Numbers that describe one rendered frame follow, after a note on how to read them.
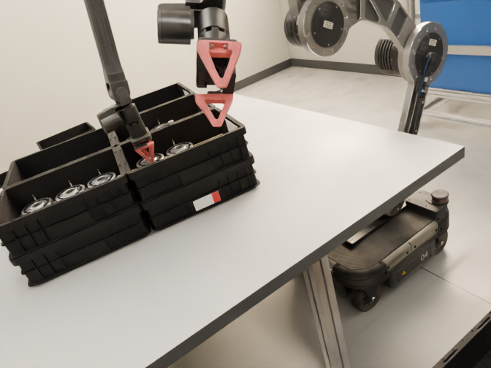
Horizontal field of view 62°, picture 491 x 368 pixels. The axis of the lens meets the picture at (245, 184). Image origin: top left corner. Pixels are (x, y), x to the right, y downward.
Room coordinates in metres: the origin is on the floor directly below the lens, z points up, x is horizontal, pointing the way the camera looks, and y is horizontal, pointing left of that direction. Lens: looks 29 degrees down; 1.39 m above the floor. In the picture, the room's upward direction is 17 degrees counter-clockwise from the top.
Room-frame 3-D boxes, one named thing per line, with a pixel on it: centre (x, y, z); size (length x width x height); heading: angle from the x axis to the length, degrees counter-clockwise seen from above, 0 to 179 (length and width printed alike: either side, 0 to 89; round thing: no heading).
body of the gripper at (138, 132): (1.34, 0.30, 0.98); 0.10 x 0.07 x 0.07; 10
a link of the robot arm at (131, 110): (1.34, 0.31, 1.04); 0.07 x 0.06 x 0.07; 115
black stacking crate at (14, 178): (1.49, 0.64, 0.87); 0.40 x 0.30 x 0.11; 105
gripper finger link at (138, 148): (1.33, 0.29, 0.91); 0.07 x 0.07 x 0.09; 10
